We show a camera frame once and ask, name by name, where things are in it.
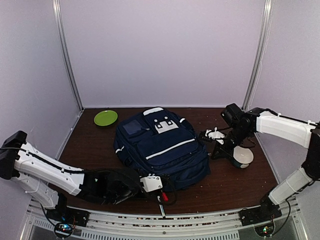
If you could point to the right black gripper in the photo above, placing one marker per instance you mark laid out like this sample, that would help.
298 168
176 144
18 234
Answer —
224 152

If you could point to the red capped marker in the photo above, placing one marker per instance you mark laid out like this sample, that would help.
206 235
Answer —
164 197

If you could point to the black capped marker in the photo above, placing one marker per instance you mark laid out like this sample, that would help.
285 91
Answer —
162 211

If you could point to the navy blue backpack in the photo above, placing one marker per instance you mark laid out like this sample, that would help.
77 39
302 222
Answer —
160 142

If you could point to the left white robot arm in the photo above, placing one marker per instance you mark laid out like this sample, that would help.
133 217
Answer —
34 171

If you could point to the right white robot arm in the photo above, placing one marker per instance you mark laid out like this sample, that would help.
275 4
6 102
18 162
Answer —
300 133

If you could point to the white teal bowl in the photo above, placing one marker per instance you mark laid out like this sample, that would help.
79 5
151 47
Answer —
242 157

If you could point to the green plate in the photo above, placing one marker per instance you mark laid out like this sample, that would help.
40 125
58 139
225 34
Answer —
105 118

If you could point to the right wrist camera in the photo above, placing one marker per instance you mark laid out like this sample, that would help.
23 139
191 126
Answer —
210 135

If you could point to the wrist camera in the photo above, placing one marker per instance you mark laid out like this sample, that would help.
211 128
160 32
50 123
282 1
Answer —
151 183
210 135

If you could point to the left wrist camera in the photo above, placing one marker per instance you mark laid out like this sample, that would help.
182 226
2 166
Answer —
151 183

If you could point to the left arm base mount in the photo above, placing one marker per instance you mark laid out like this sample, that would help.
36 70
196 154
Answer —
64 224

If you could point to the aluminium front rail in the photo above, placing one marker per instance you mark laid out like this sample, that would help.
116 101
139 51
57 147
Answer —
218 225

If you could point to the right aluminium frame post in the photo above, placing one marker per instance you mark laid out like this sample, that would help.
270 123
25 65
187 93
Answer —
261 47

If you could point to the aluminium frame post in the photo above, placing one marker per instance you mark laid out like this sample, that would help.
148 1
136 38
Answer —
261 47
65 53

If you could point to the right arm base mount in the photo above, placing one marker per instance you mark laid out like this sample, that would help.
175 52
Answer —
260 217

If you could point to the left aluminium frame post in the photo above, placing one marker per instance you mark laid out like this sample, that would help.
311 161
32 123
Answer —
65 53

